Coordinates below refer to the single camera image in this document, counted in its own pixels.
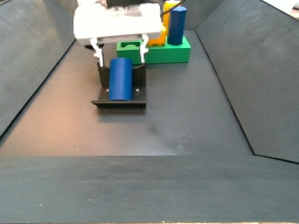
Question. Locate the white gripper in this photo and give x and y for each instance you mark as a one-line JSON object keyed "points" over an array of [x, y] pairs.
{"points": [[99, 25]]}

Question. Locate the blue oval cylinder block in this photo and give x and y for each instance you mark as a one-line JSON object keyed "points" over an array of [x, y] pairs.
{"points": [[120, 79]]}

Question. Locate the black curved fixture stand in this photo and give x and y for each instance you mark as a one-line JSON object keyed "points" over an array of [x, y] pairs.
{"points": [[137, 100]]}

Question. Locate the green shape sorter base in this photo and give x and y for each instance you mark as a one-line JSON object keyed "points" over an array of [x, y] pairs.
{"points": [[159, 54]]}

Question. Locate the dark blue hexagon block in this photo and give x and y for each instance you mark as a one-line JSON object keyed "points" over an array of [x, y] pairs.
{"points": [[176, 26]]}

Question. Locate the orange star block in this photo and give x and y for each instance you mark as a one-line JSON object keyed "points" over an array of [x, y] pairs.
{"points": [[167, 5]]}

